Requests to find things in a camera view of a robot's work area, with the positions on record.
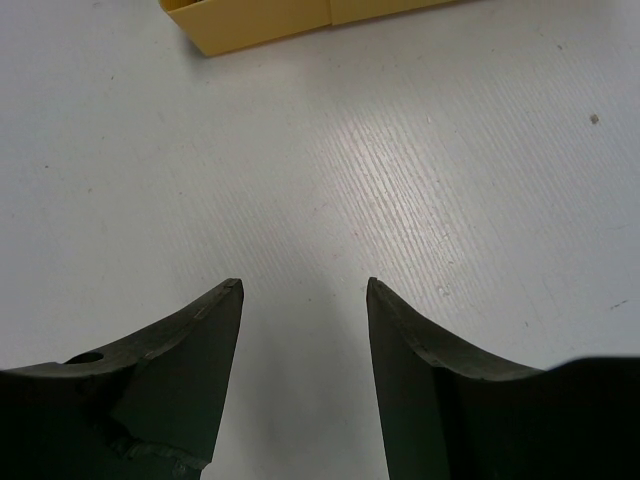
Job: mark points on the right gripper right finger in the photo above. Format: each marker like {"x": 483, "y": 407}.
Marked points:
{"x": 451, "y": 410}

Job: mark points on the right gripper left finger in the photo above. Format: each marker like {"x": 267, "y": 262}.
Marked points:
{"x": 147, "y": 406}

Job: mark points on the yellow bottom drawer box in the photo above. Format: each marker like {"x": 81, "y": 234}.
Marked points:
{"x": 218, "y": 27}

